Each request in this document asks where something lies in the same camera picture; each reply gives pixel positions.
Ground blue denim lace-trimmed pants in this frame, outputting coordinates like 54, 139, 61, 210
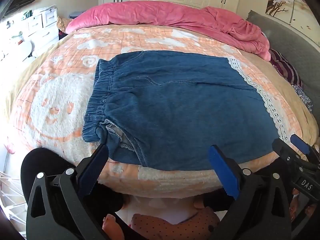
82, 50, 287, 171

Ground beige bed sheet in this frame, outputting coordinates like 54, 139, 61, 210
240, 51, 319, 145

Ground polka dot slipper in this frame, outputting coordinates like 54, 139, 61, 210
131, 207, 220, 240

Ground purple striped pillow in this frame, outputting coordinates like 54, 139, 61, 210
269, 49, 303, 88

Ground grey padded headboard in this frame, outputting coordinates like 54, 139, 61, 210
247, 10, 319, 131

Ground pink duvet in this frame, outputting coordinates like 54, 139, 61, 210
66, 1, 271, 61

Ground white drawer dresser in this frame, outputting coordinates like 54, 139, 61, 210
14, 5, 59, 57

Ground blossom wall painting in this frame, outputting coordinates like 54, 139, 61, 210
265, 0, 319, 40

